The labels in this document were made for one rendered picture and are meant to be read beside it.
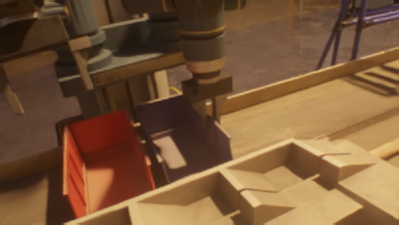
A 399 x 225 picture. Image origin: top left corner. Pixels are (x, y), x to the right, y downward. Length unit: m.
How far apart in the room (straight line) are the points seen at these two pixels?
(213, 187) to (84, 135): 0.52
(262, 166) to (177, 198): 0.18
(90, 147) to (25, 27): 0.47
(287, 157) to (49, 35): 0.53
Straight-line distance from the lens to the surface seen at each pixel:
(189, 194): 0.51
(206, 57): 0.62
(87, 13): 1.20
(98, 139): 0.92
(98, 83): 1.21
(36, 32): 0.58
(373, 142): 0.98
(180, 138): 0.93
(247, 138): 0.91
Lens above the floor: 1.29
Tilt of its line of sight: 30 degrees down
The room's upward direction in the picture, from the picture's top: 6 degrees counter-clockwise
